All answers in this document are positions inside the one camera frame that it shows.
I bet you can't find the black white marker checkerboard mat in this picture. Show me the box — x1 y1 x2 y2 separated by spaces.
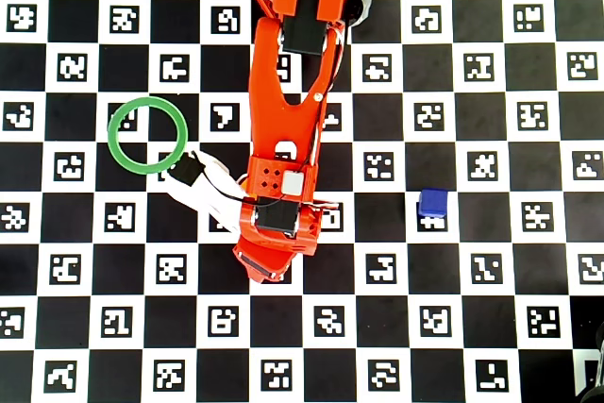
0 0 604 403

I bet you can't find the thin black camera cable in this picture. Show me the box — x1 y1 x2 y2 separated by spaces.
191 91 327 209

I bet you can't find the red gripper body black motor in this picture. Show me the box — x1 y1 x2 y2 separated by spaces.
233 231 317 284

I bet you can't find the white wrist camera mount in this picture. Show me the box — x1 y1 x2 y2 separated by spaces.
163 150 247 234

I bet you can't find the green ring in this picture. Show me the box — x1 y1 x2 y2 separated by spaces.
107 95 189 174

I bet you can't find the blue cube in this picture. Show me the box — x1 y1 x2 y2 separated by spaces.
415 188 449 220

